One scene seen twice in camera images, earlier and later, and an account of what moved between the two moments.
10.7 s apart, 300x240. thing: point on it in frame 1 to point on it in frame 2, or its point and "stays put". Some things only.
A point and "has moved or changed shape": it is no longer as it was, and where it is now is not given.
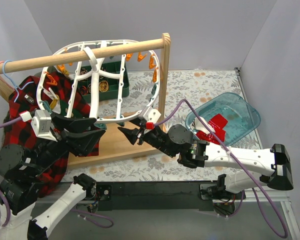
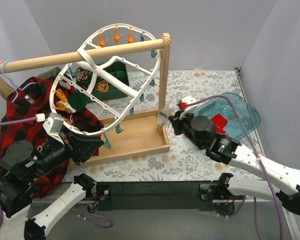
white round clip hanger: [107, 80] has moved or changed shape
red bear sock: [217, 123] stays put
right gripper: [141, 134] to [176, 121]
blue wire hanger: [17, 88] stays put
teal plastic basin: [242, 117] stays put
